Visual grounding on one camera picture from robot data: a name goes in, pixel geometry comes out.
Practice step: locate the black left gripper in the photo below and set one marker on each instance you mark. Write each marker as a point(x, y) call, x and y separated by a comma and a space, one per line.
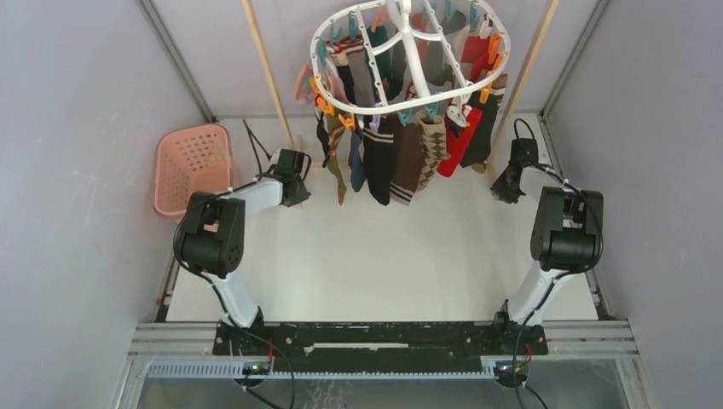
point(301, 196)

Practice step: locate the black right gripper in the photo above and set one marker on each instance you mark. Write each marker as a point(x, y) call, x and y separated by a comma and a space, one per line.
point(500, 188)

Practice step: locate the navy blue sock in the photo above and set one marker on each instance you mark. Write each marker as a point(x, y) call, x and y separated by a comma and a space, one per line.
point(358, 175)

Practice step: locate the black sock with beige stripes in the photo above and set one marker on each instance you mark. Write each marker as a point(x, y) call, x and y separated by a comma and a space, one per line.
point(379, 160)

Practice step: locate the pink plastic laundry basket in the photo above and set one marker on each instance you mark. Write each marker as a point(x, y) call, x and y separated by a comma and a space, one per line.
point(194, 159)

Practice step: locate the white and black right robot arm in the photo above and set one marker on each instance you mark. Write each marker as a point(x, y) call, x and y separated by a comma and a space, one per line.
point(566, 237)

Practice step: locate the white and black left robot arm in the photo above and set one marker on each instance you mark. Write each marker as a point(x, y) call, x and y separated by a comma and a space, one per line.
point(209, 239)

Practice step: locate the white round clip hanger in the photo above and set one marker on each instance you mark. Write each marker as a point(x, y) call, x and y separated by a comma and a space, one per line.
point(399, 13)

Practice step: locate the olive green and orange sock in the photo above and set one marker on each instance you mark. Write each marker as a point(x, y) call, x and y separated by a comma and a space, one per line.
point(335, 132)

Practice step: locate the black sock with tan toe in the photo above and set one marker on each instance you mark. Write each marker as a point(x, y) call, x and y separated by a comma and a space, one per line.
point(479, 148)

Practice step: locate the red sock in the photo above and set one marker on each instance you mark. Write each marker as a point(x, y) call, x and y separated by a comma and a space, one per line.
point(458, 140)

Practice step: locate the pink sock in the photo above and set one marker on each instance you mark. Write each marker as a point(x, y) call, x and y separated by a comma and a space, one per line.
point(302, 89)

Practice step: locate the beige argyle pattern sock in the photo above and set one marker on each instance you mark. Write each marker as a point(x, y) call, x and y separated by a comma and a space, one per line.
point(433, 141)

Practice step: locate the brown sock with striped toe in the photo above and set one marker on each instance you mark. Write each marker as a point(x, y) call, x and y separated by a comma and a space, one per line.
point(409, 160)

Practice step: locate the dark green patterned sock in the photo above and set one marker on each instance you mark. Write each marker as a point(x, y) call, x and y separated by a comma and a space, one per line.
point(391, 64)

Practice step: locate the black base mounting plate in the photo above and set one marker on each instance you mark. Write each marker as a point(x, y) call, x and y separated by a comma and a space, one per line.
point(473, 337)

